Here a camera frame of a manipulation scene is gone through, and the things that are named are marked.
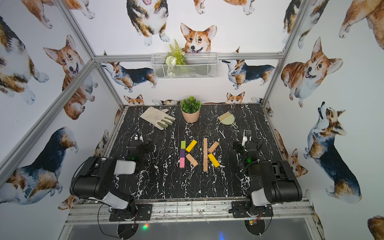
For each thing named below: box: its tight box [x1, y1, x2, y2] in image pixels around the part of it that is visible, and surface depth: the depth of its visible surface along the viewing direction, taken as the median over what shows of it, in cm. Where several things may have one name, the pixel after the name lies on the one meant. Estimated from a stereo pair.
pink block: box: [179, 157, 186, 168], surface depth 92 cm
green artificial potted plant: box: [181, 96, 202, 114], surface depth 105 cm
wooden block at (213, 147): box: [208, 141, 220, 153], surface depth 99 cm
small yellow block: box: [185, 139, 198, 153], surface depth 99 cm
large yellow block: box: [207, 153, 220, 168], surface depth 92 cm
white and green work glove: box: [140, 106, 176, 131], surface depth 116 cm
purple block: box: [180, 149, 185, 158], surface depth 97 cm
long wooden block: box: [186, 153, 199, 167], surface depth 92 cm
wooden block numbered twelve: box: [203, 158, 208, 172], surface depth 90 cm
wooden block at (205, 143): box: [203, 137, 208, 150], surface depth 100 cm
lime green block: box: [180, 140, 186, 150], surface depth 100 cm
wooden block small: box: [203, 148, 208, 159], surface depth 95 cm
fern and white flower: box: [164, 39, 187, 77], surface depth 85 cm
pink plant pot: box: [180, 106, 201, 123], surface depth 106 cm
